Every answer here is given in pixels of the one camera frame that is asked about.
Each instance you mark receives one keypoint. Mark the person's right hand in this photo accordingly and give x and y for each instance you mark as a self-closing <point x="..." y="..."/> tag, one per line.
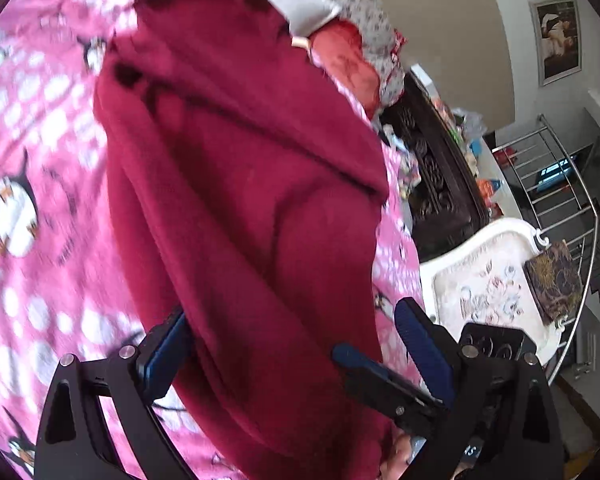
<point x="403" y="452"/>

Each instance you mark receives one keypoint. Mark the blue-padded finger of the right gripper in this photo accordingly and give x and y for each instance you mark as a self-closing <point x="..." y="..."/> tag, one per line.
<point x="386" y="392"/>

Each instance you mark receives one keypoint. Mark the framed wall picture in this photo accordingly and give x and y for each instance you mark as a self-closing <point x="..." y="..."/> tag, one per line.
<point x="556" y="26"/>

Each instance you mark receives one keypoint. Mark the dark red fleece garment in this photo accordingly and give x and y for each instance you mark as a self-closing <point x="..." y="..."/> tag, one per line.
<point x="245" y="190"/>

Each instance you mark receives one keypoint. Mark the dark carved wooden headboard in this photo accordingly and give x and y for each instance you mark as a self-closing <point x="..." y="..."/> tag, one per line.
<point x="447" y="208"/>

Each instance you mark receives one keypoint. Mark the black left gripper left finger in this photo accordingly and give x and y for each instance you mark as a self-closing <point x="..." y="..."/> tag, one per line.
<point x="145" y="379"/>

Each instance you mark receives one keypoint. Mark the pink penguin blanket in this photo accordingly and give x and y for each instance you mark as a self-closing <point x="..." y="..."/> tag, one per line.
<point x="61" y="287"/>

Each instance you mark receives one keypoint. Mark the floral pillow right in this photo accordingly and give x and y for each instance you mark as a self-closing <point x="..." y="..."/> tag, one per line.
<point x="381" y="44"/>

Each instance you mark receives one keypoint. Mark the red heart cushion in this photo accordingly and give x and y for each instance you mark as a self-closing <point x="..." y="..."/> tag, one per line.
<point x="338" y="45"/>

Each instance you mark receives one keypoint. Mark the dark patterned cushion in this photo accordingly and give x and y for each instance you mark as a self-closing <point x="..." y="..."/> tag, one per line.
<point x="555" y="282"/>

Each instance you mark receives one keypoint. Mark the white ornate floral chair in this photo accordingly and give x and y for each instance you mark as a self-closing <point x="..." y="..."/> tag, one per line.
<point x="483" y="281"/>

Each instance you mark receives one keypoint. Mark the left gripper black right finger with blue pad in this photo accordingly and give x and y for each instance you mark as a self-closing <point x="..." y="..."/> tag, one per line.
<point x="408" y="316"/>

